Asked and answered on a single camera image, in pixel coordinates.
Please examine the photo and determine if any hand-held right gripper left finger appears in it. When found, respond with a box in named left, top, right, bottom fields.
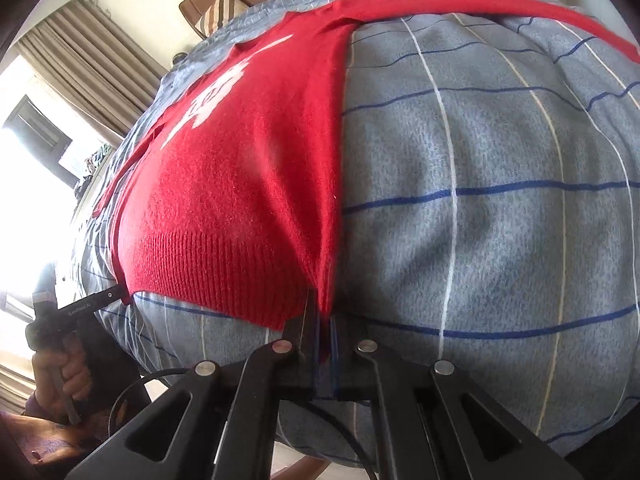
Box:
left=65, top=287, right=322, bottom=480

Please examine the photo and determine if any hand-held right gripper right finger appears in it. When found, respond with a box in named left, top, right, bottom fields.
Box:
left=330, top=312, right=586, bottom=480

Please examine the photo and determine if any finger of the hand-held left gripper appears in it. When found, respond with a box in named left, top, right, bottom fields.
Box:
left=91, top=286, right=125, bottom=307

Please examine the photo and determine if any red knit sweater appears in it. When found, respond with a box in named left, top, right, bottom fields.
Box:
left=92, top=0, right=640, bottom=333

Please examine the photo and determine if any person's left hand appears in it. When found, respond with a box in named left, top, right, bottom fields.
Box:
left=32, top=336, right=95, bottom=411

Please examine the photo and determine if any colourful cloth pile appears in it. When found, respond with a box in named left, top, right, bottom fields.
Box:
left=75, top=142, right=115, bottom=181

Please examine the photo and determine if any window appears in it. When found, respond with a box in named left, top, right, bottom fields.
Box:
left=0, top=55, right=126, bottom=321

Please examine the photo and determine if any grey checked blanket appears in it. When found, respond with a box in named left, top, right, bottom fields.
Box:
left=65, top=0, right=640, bottom=471

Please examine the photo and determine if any beige curtain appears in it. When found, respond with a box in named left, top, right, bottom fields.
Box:
left=10, top=0, right=170, bottom=137

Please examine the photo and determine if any striped pillow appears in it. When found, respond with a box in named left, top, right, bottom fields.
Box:
left=197, top=0, right=249, bottom=39

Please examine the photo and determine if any black cable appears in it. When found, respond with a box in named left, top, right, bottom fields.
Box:
left=104, top=367, right=201, bottom=442
left=295, top=399, right=383, bottom=480

